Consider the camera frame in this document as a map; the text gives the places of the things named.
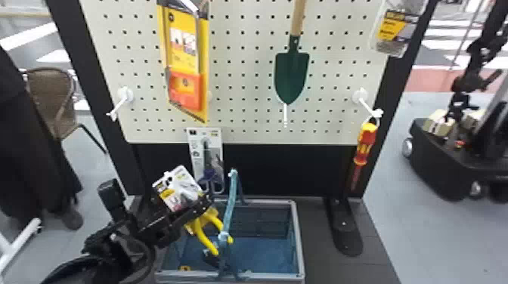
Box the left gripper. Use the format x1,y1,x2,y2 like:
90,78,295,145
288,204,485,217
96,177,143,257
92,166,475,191
132,193,214,250

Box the yellow pliers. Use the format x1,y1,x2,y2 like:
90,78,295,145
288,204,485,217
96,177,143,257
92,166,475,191
152,165,235,257

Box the scissors on white card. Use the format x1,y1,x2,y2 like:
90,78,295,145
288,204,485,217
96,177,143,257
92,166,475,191
186,126,225,196

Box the blue basket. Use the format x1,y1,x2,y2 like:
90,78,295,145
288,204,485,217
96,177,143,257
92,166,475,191
156,168,306,284

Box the yellow hand saw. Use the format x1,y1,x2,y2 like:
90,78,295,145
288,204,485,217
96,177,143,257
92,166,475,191
156,0,211,125

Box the white pegboard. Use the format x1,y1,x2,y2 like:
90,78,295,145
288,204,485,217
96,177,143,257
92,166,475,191
45,0,440,257

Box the green garden trowel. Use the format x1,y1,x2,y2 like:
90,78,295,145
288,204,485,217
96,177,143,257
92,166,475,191
274,0,311,107

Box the person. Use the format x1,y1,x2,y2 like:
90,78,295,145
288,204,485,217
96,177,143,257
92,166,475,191
0,45,85,232

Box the brown chair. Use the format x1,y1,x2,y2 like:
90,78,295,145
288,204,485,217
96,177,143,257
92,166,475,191
20,66,108,155

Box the red screwdriver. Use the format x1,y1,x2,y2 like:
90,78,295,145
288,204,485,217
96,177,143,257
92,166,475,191
350,121,379,192

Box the yellow grey tool packet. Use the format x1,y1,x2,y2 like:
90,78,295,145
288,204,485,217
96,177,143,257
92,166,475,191
369,0,429,59

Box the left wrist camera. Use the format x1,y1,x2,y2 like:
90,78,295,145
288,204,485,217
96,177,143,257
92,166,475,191
97,178,131,224

